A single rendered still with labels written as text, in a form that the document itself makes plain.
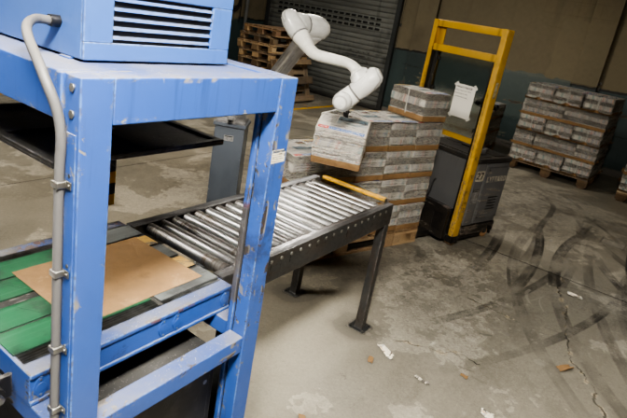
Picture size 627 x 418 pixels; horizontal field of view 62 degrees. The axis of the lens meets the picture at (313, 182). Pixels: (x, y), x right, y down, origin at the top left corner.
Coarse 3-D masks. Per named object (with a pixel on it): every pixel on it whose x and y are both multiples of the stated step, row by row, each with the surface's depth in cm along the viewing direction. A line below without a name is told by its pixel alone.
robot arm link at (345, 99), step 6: (342, 90) 267; (348, 90) 266; (336, 96) 264; (342, 96) 262; (348, 96) 264; (354, 96) 266; (336, 102) 264; (342, 102) 263; (348, 102) 263; (354, 102) 267; (336, 108) 265; (342, 108) 264; (348, 108) 267
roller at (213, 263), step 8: (152, 224) 216; (152, 232) 213; (160, 232) 212; (168, 232) 211; (160, 240) 211; (168, 240) 209; (176, 240) 207; (184, 240) 208; (176, 248) 206; (184, 248) 204; (192, 248) 203; (192, 256) 201; (200, 256) 200; (208, 256) 199; (208, 264) 197; (216, 264) 195; (224, 264) 195
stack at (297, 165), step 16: (288, 144) 368; (304, 144) 375; (288, 160) 348; (304, 160) 349; (368, 160) 386; (384, 160) 398; (400, 160) 409; (288, 176) 349; (304, 176) 354; (336, 176) 371; (352, 176) 382; (352, 192) 387; (384, 192) 411; (400, 192) 421; (368, 240) 417; (336, 256) 401
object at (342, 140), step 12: (324, 120) 295; (336, 120) 298; (348, 120) 300; (324, 132) 289; (336, 132) 288; (348, 132) 287; (360, 132) 289; (312, 144) 296; (324, 144) 294; (336, 144) 292; (348, 144) 290; (360, 144) 288; (324, 156) 297; (336, 156) 296; (348, 156) 294; (360, 156) 292
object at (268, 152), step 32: (288, 96) 150; (256, 128) 153; (288, 128) 155; (256, 160) 156; (256, 192) 158; (256, 224) 160; (256, 256) 162; (256, 288) 168; (256, 320) 174; (224, 384) 182; (224, 416) 184
